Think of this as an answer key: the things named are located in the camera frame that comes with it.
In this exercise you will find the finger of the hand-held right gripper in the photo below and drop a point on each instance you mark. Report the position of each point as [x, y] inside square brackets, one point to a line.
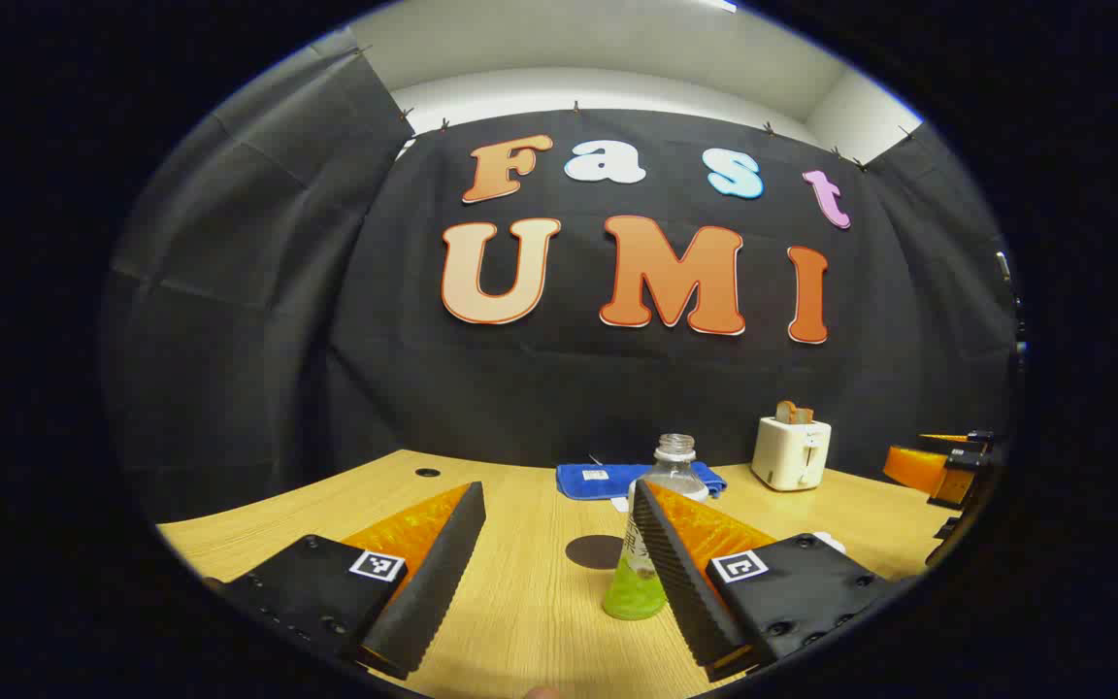
[918, 471]
[957, 440]

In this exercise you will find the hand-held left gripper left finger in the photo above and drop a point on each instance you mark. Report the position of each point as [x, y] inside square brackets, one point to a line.
[443, 553]

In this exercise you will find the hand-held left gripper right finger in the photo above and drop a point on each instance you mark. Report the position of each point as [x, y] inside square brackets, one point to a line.
[675, 573]

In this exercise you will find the dark round coaster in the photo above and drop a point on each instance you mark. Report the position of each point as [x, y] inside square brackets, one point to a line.
[593, 551]

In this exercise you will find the clear water bottle green label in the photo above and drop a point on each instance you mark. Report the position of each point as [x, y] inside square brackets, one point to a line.
[675, 471]

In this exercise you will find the white toaster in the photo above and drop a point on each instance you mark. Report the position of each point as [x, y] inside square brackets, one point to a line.
[787, 456]

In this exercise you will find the blue cloth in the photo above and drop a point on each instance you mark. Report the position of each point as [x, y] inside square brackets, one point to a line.
[574, 482]

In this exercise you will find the black tripod stand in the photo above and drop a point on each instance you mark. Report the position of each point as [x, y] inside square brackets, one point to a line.
[1003, 264]

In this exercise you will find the black backdrop cloth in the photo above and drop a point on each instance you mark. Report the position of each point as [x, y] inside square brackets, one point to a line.
[559, 388]

